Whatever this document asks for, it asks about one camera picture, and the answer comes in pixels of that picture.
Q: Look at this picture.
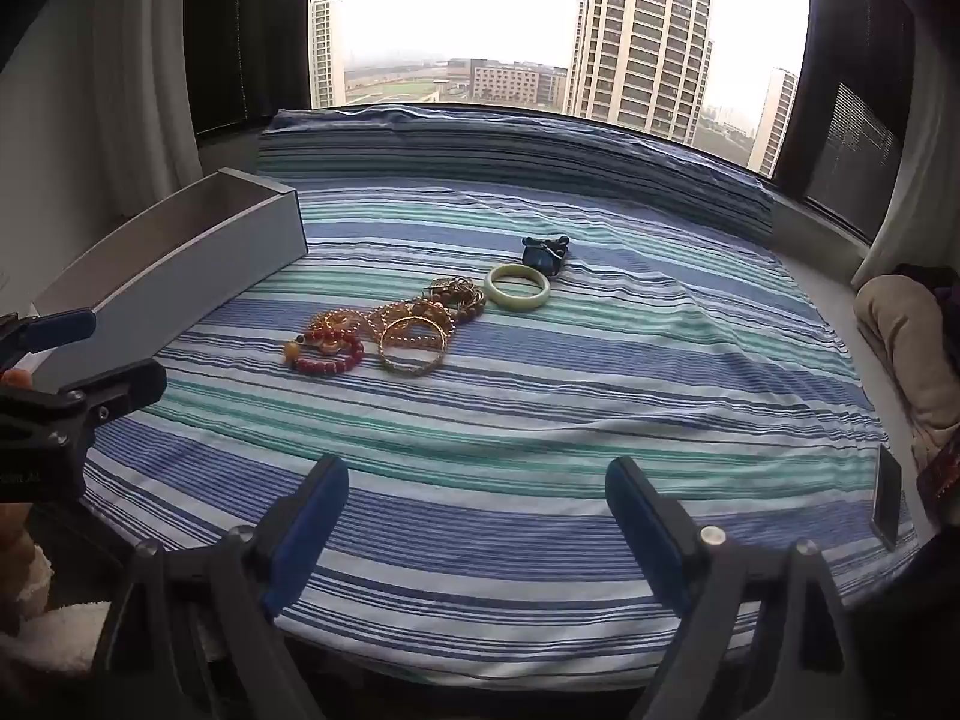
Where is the orange pearl bead necklace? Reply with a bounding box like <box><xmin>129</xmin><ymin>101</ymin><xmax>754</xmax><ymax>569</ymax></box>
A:
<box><xmin>302</xmin><ymin>299</ymin><xmax>456</xmax><ymax>347</ymax></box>

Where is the white curtain left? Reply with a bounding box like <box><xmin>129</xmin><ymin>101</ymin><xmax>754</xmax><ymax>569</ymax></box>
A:
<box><xmin>89</xmin><ymin>0</ymin><xmax>205</xmax><ymax>220</ymax></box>

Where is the black smartphone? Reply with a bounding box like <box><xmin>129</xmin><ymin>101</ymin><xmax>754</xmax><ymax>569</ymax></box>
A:
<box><xmin>871</xmin><ymin>445</ymin><xmax>901</xmax><ymax>551</ymax></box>

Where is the red bead amber bracelet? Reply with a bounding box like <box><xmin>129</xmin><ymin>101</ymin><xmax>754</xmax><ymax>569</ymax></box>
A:
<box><xmin>281</xmin><ymin>320</ymin><xmax>368</xmax><ymax>379</ymax></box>

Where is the white cardboard box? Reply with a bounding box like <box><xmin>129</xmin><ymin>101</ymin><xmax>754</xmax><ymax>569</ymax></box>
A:
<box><xmin>32</xmin><ymin>167</ymin><xmax>308</xmax><ymax>390</ymax></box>

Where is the gold woven bangle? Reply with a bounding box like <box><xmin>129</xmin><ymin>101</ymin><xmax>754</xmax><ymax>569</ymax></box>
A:
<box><xmin>377</xmin><ymin>316</ymin><xmax>451</xmax><ymax>377</ymax></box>

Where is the left white fleece sleeve forearm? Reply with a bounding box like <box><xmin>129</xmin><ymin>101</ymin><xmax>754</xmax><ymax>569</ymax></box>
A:
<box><xmin>2</xmin><ymin>504</ymin><xmax>109</xmax><ymax>676</ymax></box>

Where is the white curtain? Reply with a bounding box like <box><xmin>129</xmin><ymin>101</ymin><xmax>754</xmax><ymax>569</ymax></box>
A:
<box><xmin>851</xmin><ymin>28</ymin><xmax>958</xmax><ymax>289</ymax></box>
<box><xmin>89</xmin><ymin>0</ymin><xmax>205</xmax><ymax>220</ymax></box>

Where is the white curtain right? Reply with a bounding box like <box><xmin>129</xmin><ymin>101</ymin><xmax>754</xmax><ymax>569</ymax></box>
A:
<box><xmin>851</xmin><ymin>28</ymin><xmax>958</xmax><ymax>289</ymax></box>

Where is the brown wooden bead bracelet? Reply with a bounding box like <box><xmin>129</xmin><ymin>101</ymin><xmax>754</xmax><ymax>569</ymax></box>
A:
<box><xmin>423</xmin><ymin>274</ymin><xmax>490</xmax><ymax>325</ymax></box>

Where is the pale green jade bangle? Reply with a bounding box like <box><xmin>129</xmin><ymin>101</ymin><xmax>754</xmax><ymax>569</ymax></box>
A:
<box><xmin>483</xmin><ymin>263</ymin><xmax>551</xmax><ymax>312</ymax></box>

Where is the striped blue green bedsheet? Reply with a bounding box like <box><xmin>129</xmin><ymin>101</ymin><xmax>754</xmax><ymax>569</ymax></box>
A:
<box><xmin>85</xmin><ymin>106</ymin><xmax>919</xmax><ymax>689</ymax></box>

